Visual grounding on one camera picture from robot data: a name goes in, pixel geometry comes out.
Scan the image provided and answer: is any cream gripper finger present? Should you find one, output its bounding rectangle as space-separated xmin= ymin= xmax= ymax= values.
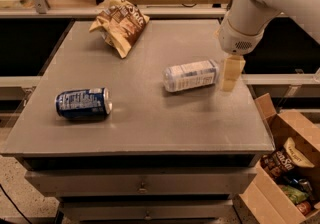
xmin=220 ymin=55 xmax=246 ymax=92

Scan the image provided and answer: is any clear blue-label plastic bottle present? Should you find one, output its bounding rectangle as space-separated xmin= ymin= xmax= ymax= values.
xmin=163 ymin=59 xmax=219 ymax=92

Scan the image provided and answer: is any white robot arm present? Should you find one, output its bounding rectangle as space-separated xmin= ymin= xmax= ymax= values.
xmin=217 ymin=0 xmax=320 ymax=92

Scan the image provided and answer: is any brown snack bag in box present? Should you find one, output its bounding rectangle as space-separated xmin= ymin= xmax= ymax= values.
xmin=260 ymin=137 xmax=314 ymax=180

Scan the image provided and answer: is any brown chip bag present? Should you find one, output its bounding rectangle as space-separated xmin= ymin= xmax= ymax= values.
xmin=89 ymin=0 xmax=149 ymax=58

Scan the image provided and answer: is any green snack bag in box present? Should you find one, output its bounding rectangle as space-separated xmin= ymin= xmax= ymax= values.
xmin=279 ymin=185 xmax=309 ymax=205

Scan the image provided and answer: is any upper grey drawer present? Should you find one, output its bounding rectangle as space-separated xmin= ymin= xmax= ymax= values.
xmin=25 ymin=168 xmax=256 ymax=197

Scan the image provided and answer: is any grey drawer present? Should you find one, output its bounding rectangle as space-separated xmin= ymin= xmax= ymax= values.
xmin=25 ymin=168 xmax=256 ymax=197
xmin=59 ymin=200 xmax=233 ymax=221

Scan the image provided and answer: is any open cardboard box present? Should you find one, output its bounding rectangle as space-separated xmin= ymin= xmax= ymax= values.
xmin=240 ymin=94 xmax=320 ymax=224

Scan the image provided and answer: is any dark can in box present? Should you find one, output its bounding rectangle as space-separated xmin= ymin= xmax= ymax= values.
xmin=289 ymin=178 xmax=313 ymax=196

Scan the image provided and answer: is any blue soda can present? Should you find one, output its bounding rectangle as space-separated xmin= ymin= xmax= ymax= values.
xmin=55 ymin=87 xmax=112 ymax=119

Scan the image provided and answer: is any red can in box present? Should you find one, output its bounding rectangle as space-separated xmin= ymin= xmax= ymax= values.
xmin=296 ymin=201 xmax=312 ymax=216

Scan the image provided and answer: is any lower grey drawer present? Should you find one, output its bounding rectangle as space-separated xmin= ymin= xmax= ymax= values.
xmin=59 ymin=200 xmax=233 ymax=221

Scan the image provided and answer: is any black floor cable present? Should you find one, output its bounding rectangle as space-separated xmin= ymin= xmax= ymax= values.
xmin=0 ymin=184 xmax=33 ymax=224

